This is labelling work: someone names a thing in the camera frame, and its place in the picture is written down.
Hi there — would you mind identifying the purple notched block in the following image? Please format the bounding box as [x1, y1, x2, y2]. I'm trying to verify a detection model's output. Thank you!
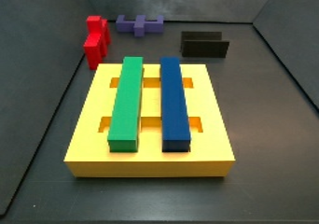
[116, 15, 164, 37]

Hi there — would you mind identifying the red notched block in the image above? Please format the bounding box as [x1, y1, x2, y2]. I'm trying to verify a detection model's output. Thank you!
[84, 16, 110, 70]

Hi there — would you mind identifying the green bar block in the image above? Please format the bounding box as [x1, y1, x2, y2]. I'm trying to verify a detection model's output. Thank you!
[106, 57, 143, 152]

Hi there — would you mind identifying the blue bar block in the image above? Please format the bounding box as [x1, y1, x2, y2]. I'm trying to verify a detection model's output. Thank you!
[160, 57, 191, 152]

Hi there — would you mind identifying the black fixture bracket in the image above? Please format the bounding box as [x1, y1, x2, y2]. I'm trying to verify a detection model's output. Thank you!
[180, 31, 229, 58]

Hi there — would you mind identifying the yellow slotted board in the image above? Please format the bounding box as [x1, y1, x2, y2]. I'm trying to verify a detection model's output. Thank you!
[65, 63, 235, 177]

